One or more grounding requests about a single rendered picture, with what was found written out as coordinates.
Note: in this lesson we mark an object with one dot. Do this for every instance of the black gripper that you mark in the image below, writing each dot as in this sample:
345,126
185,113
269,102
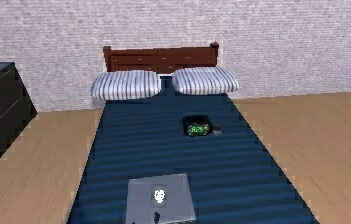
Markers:
156,218

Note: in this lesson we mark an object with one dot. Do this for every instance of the blue bed with brown headboard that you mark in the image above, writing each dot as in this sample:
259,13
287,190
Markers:
236,173

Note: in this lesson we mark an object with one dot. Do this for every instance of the black digital alarm clock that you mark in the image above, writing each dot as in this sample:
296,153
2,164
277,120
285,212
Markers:
197,126

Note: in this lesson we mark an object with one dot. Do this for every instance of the grey closed laptop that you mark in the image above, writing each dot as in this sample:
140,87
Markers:
176,203

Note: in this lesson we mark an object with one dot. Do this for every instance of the small grey flat object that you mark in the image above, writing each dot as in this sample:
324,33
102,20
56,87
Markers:
217,131

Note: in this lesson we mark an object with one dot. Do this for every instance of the striped white pillow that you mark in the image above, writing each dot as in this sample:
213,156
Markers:
204,80
124,85

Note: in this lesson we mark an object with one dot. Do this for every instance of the black chest of drawers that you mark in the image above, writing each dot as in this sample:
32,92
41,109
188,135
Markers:
3,113

